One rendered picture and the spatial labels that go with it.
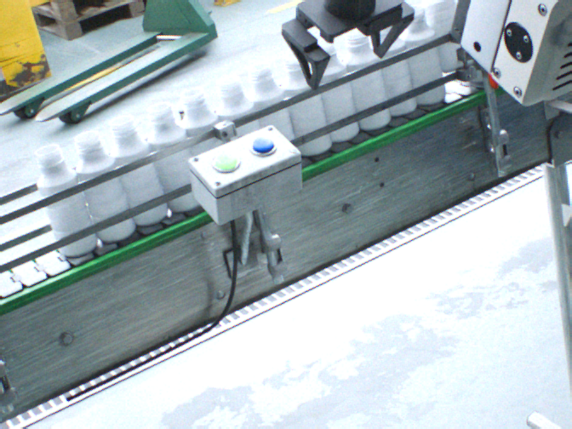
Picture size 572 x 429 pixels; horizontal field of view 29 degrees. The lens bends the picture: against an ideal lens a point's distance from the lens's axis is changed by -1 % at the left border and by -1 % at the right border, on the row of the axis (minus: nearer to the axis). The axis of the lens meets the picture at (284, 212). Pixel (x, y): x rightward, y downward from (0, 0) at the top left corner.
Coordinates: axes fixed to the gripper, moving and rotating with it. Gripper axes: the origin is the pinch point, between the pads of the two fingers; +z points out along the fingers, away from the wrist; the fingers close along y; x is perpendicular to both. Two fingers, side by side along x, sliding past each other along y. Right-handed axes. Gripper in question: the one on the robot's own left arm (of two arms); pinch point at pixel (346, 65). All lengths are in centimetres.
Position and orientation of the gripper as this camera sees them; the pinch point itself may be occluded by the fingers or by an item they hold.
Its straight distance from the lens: 130.5
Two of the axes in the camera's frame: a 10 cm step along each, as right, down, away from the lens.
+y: -8.2, 4.3, -3.9
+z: -0.1, 6.6, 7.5
